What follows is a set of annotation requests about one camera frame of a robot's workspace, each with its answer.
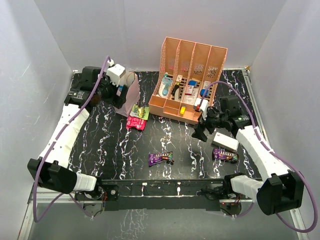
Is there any white rectangular box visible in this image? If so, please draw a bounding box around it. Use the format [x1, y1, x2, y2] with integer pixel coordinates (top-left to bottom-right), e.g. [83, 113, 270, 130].
[212, 132, 239, 152]

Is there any aluminium frame rail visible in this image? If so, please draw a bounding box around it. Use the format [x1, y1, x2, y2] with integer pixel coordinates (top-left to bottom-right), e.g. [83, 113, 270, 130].
[19, 196, 309, 240]

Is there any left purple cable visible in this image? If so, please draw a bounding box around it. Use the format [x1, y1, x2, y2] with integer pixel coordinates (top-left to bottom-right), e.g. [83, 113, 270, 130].
[32, 55, 112, 223]

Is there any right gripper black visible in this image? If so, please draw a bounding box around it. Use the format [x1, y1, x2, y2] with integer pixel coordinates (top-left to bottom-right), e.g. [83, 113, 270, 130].
[191, 107, 228, 142]

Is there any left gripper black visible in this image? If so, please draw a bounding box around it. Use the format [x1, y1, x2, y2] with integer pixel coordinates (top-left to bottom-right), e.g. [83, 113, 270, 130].
[95, 72, 128, 109]

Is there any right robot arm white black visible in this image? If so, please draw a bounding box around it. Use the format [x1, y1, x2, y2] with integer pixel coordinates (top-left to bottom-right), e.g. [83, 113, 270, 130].
[192, 95, 305, 215]

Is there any small yellow box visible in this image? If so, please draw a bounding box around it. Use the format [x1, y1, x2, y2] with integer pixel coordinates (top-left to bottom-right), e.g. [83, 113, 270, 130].
[179, 105, 186, 116]

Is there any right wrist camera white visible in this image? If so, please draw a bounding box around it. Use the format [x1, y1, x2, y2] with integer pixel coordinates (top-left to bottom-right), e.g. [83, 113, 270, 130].
[193, 98, 209, 120]

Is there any pale pink paper bag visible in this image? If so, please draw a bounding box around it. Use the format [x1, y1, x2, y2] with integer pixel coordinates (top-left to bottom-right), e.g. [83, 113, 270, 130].
[114, 71, 140, 117]

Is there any purple cable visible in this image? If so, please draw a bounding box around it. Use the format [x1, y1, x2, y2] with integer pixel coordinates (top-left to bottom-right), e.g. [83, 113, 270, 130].
[32, 55, 112, 223]
[201, 80, 317, 234]

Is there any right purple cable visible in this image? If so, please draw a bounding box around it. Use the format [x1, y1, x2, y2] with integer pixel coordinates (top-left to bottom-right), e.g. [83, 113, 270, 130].
[201, 80, 317, 234]

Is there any pink candy packet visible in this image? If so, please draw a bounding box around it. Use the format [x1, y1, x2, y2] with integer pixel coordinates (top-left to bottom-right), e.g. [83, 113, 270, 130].
[126, 115, 147, 131]

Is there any black yellow utility knife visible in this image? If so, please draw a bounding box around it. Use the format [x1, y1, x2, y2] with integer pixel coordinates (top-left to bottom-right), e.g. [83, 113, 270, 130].
[171, 82, 181, 101]

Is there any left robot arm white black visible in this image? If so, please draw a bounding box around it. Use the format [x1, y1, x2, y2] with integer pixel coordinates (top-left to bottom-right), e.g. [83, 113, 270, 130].
[27, 64, 129, 200]

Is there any orange desk file organizer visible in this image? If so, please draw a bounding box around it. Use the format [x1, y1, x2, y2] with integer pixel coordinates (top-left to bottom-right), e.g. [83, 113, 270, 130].
[148, 37, 228, 124]

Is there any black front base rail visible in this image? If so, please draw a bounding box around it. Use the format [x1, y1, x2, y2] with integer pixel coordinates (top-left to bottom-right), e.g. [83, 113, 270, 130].
[75, 179, 236, 211]

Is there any green candy packet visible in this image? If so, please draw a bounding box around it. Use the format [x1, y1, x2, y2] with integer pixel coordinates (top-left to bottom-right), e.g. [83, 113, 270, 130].
[129, 104, 150, 121]

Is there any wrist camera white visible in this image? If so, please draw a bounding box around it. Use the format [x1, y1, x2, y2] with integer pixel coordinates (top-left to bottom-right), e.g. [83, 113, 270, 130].
[193, 98, 209, 120]
[106, 59, 126, 87]

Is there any light blue tape dispenser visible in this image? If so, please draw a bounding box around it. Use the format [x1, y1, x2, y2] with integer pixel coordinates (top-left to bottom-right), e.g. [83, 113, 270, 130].
[158, 72, 173, 98]

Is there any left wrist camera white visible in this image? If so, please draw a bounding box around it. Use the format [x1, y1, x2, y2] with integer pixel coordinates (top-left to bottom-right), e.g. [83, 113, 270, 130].
[106, 59, 126, 87]

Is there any blue M&M's packet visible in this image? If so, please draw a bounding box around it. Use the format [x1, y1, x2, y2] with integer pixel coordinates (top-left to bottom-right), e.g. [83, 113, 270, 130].
[117, 85, 124, 96]

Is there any blue white item pack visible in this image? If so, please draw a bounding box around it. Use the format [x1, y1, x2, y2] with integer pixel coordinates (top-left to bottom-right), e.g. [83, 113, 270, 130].
[200, 81, 212, 99]

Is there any purple M&M's packet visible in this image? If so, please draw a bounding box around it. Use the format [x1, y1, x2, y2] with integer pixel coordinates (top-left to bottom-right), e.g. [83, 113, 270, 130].
[212, 148, 239, 164]
[148, 151, 174, 167]

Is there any white plastic packet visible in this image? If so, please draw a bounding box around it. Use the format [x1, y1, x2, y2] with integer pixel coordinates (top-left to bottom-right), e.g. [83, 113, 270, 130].
[182, 95, 197, 105]

